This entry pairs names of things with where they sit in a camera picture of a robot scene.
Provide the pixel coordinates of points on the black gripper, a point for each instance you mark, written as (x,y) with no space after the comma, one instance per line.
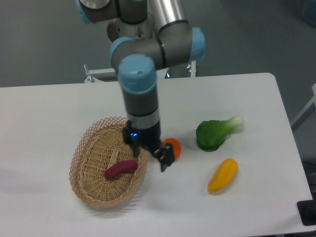
(148,139)

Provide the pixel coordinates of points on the purple sweet potato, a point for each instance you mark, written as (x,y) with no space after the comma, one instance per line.
(120,167)

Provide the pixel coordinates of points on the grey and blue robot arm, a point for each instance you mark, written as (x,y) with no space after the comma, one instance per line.
(136,62)

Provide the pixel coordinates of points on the woven wicker basket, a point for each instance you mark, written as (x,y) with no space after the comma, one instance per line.
(100,148)

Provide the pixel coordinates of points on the orange tangerine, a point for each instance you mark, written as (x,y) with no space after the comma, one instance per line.
(176,146)

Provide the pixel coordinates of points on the green bok choy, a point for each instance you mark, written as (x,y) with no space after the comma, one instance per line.
(213,133)

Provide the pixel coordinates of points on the yellow mango slice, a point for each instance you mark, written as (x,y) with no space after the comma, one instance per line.
(222,176)

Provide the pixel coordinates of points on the black box at table edge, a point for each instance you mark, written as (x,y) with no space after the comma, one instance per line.
(307,211)

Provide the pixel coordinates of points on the white metal base frame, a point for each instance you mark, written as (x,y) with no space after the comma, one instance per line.
(189,70)

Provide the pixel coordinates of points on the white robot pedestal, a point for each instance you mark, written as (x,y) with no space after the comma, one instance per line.
(143,31)

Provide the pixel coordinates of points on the white frame at right edge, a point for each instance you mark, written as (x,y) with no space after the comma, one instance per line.
(305,112)

